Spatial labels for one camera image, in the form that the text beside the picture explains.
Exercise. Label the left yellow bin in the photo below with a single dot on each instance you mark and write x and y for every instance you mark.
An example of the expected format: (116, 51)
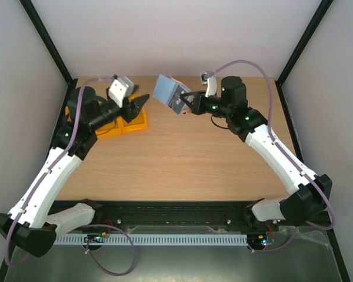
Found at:
(67, 120)

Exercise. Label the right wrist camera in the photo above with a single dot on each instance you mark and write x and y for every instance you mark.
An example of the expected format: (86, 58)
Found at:
(209, 80)

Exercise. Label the black vip credit card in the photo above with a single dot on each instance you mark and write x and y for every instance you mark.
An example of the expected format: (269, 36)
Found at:
(175, 103)

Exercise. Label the black frame post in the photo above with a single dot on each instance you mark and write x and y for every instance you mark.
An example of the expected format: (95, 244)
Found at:
(309, 31)
(44, 35)

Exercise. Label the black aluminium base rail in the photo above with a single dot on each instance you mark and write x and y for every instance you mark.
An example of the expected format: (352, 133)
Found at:
(232, 216)

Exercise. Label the tan leather card holder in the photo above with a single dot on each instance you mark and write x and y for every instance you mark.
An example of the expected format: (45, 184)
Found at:
(164, 87)

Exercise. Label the right yellow bin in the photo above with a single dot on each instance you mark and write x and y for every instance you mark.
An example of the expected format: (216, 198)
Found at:
(139, 123)

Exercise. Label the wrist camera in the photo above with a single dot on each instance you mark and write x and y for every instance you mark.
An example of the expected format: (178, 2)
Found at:
(121, 87)
(209, 80)

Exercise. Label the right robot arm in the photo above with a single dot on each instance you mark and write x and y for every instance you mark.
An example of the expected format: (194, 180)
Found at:
(307, 191)

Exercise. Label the yellow bin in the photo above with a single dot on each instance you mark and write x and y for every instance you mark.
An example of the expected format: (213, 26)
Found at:
(139, 123)
(111, 129)
(67, 120)

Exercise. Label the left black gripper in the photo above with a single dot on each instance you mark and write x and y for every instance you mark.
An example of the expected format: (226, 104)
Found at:
(132, 111)

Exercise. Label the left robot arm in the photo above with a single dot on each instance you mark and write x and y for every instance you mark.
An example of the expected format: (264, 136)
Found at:
(28, 225)

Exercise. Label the white slotted cable duct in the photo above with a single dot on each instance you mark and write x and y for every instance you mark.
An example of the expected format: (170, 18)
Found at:
(155, 240)

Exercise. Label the middle yellow bin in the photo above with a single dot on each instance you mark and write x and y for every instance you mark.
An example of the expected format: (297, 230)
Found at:
(111, 129)

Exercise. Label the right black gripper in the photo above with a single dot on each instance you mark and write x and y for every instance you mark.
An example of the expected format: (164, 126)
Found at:
(197, 103)

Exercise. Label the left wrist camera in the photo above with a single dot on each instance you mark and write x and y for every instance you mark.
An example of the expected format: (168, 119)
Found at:
(121, 87)

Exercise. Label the left black frame post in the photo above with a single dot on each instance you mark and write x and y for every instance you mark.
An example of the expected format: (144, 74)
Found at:
(44, 35)

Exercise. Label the right black frame post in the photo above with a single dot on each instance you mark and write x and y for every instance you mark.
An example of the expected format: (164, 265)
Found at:
(309, 31)

